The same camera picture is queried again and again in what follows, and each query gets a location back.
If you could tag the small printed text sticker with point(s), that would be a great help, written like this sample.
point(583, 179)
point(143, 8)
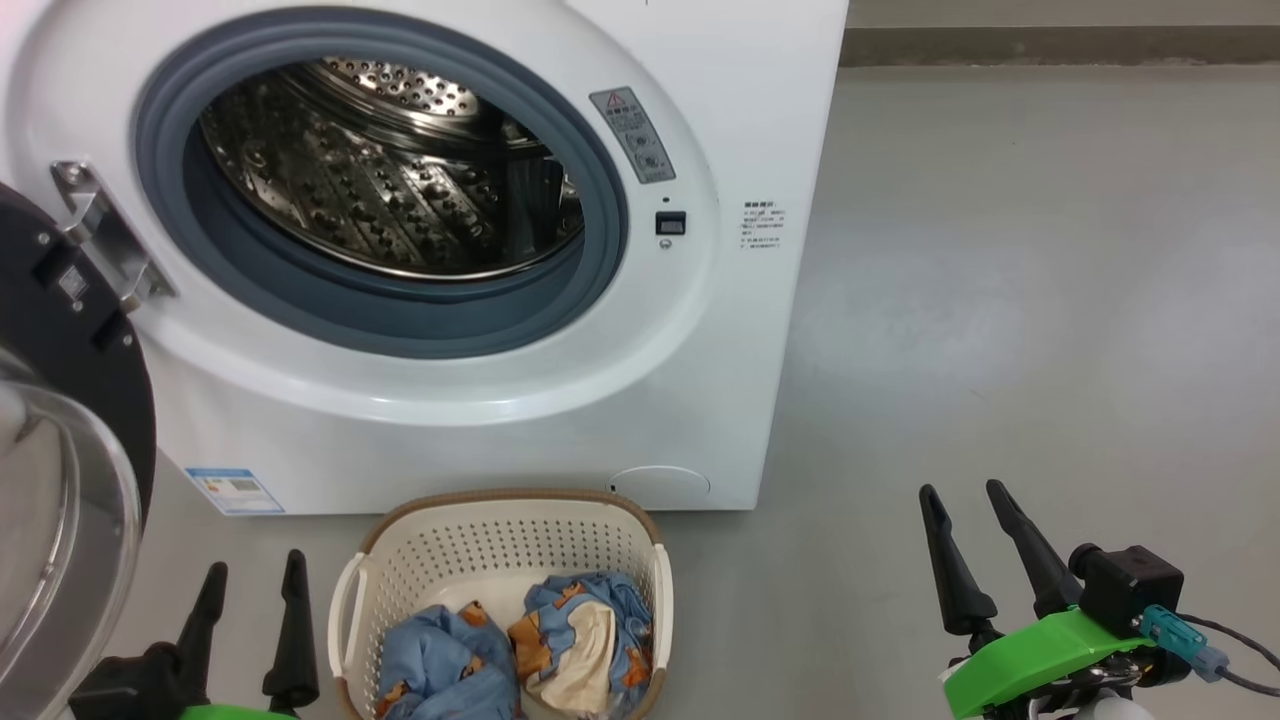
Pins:
point(763, 225)

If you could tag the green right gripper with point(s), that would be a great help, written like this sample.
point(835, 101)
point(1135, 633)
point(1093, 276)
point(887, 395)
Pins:
point(1030, 655)

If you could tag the blue cartoon print garment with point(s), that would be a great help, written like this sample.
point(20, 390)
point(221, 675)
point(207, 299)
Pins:
point(440, 660)

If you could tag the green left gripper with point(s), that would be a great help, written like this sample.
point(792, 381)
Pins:
point(235, 713)

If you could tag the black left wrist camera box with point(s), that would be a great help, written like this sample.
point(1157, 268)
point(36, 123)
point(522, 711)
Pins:
point(125, 685)

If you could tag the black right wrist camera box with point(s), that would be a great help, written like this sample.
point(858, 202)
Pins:
point(1130, 585)

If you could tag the metal door hinge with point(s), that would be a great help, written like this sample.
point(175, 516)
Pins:
point(110, 235)

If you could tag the grey warning label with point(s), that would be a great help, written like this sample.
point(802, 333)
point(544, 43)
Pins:
point(632, 135)

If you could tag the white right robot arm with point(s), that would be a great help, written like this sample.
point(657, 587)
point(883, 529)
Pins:
point(1105, 711)

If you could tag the round white filter cover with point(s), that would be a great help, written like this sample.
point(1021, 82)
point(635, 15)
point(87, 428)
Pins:
point(660, 485)

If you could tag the blue garment with cream lining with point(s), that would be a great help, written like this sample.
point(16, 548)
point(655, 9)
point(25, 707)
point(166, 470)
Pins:
point(580, 640)

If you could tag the black round glass washer door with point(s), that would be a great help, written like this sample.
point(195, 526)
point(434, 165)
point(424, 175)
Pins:
point(60, 360)

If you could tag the cream perforated laundry basket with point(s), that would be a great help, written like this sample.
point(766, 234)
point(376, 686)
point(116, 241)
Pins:
point(500, 530)

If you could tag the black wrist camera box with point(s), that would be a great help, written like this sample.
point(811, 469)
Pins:
point(1130, 585)
point(125, 685)

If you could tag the blue energy label sticker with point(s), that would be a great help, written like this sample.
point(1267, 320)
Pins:
point(235, 490)

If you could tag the white front-load washing machine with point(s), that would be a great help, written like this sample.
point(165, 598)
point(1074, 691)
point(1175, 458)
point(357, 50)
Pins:
point(700, 380)

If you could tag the black door latch socket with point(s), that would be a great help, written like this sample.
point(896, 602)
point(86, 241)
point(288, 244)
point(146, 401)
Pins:
point(670, 223)

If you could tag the grey rubber door gasket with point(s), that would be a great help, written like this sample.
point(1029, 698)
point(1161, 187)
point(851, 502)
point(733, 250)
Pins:
point(400, 315)

